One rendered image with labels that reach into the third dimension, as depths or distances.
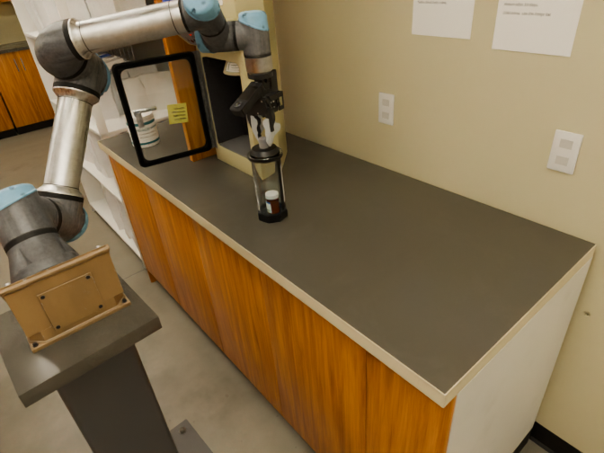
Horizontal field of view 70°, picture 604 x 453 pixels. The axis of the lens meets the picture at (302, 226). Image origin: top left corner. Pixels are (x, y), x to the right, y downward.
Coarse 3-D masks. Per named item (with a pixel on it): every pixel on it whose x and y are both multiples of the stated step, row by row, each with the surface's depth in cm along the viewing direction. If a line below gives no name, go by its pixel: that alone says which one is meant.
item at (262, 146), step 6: (258, 138) 130; (264, 138) 129; (258, 144) 134; (264, 144) 130; (252, 150) 131; (258, 150) 130; (264, 150) 129; (270, 150) 129; (276, 150) 130; (258, 156) 129; (264, 156) 129
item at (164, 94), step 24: (144, 72) 159; (168, 72) 163; (144, 96) 162; (168, 96) 167; (192, 96) 171; (144, 120) 166; (168, 120) 171; (192, 120) 175; (144, 144) 170; (168, 144) 175; (192, 144) 180
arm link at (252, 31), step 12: (252, 12) 112; (264, 12) 114; (240, 24) 113; (252, 24) 112; (264, 24) 113; (240, 36) 113; (252, 36) 113; (264, 36) 114; (240, 48) 116; (252, 48) 115; (264, 48) 115
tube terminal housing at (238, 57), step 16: (224, 0) 139; (240, 0) 136; (256, 0) 140; (272, 16) 159; (272, 32) 158; (272, 48) 158; (240, 64) 146; (272, 64) 157; (256, 144) 161; (224, 160) 185; (240, 160) 174
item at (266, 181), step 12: (252, 156) 130; (276, 156) 129; (252, 168) 134; (264, 168) 130; (276, 168) 132; (264, 180) 133; (276, 180) 134; (264, 192) 135; (276, 192) 136; (264, 204) 137; (276, 204) 138
